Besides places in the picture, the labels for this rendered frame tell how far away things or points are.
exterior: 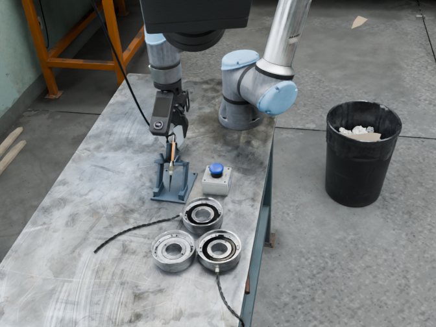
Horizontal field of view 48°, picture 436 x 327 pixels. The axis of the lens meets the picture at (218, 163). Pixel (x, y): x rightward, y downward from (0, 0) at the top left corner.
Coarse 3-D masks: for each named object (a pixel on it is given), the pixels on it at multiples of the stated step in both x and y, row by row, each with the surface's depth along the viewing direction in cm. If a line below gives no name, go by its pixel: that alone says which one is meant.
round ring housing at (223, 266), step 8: (208, 232) 120; (216, 232) 121; (224, 232) 121; (232, 232) 120; (200, 240) 119; (216, 240) 120; (200, 248) 118; (208, 248) 118; (216, 248) 120; (224, 248) 120; (240, 248) 116; (200, 256) 115; (216, 256) 116; (224, 256) 116; (240, 256) 116; (208, 264) 114; (216, 264) 113; (224, 264) 113; (232, 264) 114
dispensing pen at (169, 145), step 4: (172, 132) 133; (172, 140) 134; (168, 144) 132; (172, 144) 132; (168, 148) 132; (168, 152) 132; (168, 156) 132; (172, 164) 134; (172, 168) 134; (172, 172) 134
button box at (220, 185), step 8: (208, 168) 138; (224, 168) 138; (208, 176) 136; (216, 176) 135; (224, 176) 135; (208, 184) 134; (216, 184) 134; (224, 184) 133; (208, 192) 136; (216, 192) 136; (224, 192) 135
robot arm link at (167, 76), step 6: (150, 66) 120; (180, 66) 120; (156, 72) 118; (162, 72) 118; (168, 72) 118; (174, 72) 119; (180, 72) 121; (156, 78) 119; (162, 78) 119; (168, 78) 119; (174, 78) 119; (180, 78) 121; (162, 84) 121; (168, 84) 121
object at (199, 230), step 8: (192, 200) 129; (200, 200) 130; (208, 200) 130; (216, 200) 129; (184, 208) 127; (200, 208) 128; (208, 208) 128; (184, 216) 126; (192, 216) 126; (200, 216) 130; (208, 216) 129; (184, 224) 126; (192, 224) 123; (208, 224) 122; (216, 224) 124; (192, 232) 126; (200, 232) 123
